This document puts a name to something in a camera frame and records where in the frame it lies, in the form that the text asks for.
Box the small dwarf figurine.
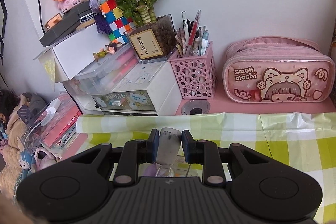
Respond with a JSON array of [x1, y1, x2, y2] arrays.
[[93, 42, 122, 61]]

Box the clear stacked storage box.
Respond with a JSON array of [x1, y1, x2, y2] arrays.
[[63, 44, 138, 96]]

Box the green checkered tablecloth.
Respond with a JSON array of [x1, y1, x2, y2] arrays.
[[72, 113, 335, 223]]

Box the lilac clear mechanical pencil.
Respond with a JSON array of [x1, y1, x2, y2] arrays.
[[155, 165, 175, 177]]

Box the colourful rubik cube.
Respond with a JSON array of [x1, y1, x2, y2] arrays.
[[100, 0, 136, 45]]

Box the clear plastic organizer tray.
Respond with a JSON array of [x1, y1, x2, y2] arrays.
[[138, 155, 203, 177]]

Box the bamboo plant in glass pot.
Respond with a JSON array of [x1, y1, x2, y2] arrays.
[[115, 0, 176, 62]]

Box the black flat box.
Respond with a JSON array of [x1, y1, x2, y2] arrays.
[[40, 1, 95, 47]]

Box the pink perforated pen holder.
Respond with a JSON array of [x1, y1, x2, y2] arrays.
[[168, 42, 217, 100]]

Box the framed wall picture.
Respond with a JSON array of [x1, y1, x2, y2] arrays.
[[0, 0, 7, 65]]

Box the white box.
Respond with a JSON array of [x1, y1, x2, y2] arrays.
[[53, 24, 110, 80]]

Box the pens in holder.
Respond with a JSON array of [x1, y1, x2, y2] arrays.
[[175, 10, 210, 57]]

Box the white drawer organizer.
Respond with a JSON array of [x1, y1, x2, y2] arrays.
[[63, 61, 182, 116]]

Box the white eraser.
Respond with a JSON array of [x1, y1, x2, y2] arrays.
[[156, 127, 182, 165]]

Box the purple cartoon pen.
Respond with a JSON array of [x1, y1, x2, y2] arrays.
[[143, 163, 157, 177]]

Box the pink cat pencil case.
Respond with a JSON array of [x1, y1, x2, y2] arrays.
[[222, 36, 335, 104]]

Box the purple tassel pouch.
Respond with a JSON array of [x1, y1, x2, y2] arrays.
[[89, 0, 112, 35]]

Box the person in beige coat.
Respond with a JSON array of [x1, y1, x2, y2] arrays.
[[1, 89, 46, 200]]

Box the desk cable grommet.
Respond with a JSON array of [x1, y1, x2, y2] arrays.
[[181, 100, 211, 115]]

